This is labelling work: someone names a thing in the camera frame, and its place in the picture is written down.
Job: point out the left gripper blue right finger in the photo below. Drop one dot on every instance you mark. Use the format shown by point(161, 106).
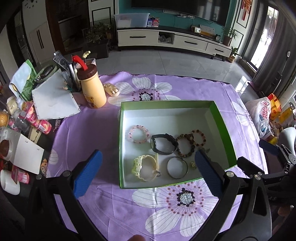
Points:
point(212, 173)

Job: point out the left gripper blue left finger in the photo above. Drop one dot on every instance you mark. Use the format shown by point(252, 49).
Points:
point(85, 172)

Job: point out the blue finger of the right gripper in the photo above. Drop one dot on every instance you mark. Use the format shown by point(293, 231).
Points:
point(249, 169)
point(268, 147)

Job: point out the silver bangle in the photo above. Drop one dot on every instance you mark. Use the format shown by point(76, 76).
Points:
point(177, 167)

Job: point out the black wrist watch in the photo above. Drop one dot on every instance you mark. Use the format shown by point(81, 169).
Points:
point(163, 144)

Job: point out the white wrist watch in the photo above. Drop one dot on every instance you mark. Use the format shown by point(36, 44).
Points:
point(146, 168)

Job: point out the white plastic shopping bag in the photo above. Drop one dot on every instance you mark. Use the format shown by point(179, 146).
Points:
point(260, 110)

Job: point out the yellow red package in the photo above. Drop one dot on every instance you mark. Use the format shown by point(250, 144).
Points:
point(275, 107)

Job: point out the purple floral tablecloth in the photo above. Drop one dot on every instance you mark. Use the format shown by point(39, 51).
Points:
point(166, 213)

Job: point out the white box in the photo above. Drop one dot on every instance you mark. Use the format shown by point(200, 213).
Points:
point(23, 153)

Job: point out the green cardboard box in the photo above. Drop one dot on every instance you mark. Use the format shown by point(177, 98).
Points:
point(194, 124)

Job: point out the pink yogurt cup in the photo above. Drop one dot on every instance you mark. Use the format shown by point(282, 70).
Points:
point(44, 126)
point(29, 113)

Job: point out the white paper sheet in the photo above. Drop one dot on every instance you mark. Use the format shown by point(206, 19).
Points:
point(52, 101)

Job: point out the yellow bear bottle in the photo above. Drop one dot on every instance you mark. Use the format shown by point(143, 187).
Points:
point(91, 85)

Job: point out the potted plant by cabinet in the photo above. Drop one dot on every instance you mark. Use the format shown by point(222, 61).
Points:
point(233, 54)

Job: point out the small alarm clock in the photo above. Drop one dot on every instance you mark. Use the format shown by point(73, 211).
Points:
point(217, 38)

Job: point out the remote control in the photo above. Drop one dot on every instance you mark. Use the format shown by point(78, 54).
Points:
point(61, 60)

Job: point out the large dark potted plant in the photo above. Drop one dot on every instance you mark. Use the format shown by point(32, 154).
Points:
point(98, 40)

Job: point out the red chinese knot ornament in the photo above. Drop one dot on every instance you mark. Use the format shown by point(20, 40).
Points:
point(246, 6)

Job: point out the television screen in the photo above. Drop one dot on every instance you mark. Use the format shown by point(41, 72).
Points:
point(215, 11)

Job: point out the white tv cabinet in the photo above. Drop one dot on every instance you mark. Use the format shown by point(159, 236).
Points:
point(171, 39)

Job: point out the clear plastic storage bin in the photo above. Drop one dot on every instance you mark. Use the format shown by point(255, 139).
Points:
point(131, 20)

